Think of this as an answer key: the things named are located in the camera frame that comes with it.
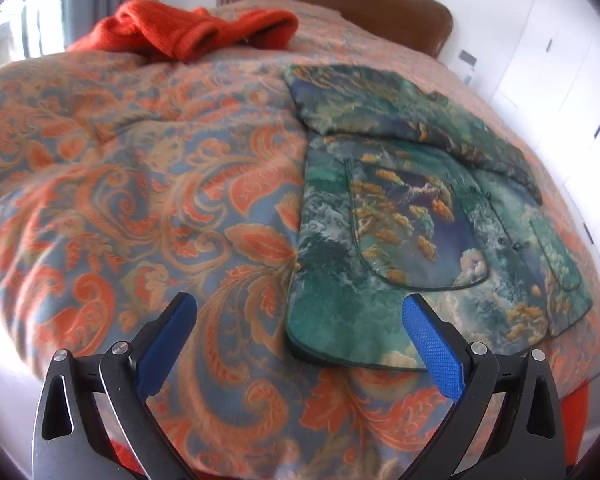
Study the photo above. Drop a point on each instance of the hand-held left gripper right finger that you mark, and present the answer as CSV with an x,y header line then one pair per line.
x,y
435,350

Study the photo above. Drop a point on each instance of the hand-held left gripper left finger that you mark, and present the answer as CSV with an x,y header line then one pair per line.
x,y
162,350

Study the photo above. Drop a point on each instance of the green patterned jacket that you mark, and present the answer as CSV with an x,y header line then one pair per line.
x,y
380,260

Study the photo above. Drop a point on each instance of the orange paisley quilt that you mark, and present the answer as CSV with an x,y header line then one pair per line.
x,y
130,210

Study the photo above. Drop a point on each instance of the white built-in wardrobe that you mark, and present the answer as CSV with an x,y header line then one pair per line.
x,y
555,60

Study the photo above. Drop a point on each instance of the orange fleece robe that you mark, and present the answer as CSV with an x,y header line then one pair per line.
x,y
180,30

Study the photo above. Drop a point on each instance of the brown wooden headboard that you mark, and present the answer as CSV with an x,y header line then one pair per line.
x,y
380,15

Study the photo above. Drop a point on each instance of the glass balcony door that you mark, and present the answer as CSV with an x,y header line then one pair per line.
x,y
25,15

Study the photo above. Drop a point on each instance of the grey wall switch panel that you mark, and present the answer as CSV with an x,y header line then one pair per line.
x,y
467,57

